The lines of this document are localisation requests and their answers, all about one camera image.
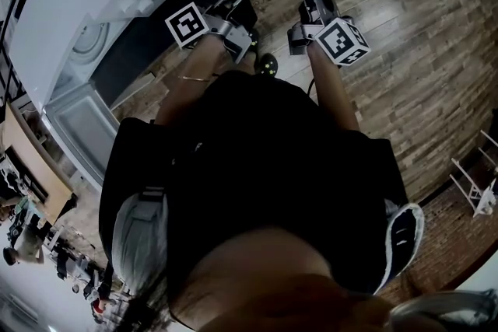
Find person in dark shirt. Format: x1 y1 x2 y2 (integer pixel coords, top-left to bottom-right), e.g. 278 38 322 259
96 68 410 295

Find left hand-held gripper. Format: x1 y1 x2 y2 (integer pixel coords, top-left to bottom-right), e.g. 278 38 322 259
163 0 261 66

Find person's right forearm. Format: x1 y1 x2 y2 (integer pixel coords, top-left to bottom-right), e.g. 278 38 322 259
306 44 362 134

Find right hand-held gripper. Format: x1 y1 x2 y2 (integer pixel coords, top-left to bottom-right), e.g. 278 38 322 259
286 0 372 69

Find person's left forearm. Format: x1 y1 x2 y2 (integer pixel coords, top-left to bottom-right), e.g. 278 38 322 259
153 36 223 126

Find black metal railing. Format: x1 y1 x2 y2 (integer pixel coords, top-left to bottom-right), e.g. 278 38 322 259
0 0 60 107

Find person's bare leg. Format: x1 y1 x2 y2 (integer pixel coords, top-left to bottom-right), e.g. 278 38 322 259
232 49 258 74

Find person's face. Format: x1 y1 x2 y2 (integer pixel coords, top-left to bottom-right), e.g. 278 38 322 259
168 226 395 332

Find grey head mount part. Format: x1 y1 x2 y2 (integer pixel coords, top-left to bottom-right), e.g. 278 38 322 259
388 288 498 332

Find dark grey table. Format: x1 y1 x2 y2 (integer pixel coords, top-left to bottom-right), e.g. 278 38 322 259
90 0 348 110

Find white folding stand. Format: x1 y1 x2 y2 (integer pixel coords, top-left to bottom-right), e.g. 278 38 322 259
448 129 498 219

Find black flat tray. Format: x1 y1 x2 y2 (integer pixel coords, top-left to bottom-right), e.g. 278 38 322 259
2 145 51 204

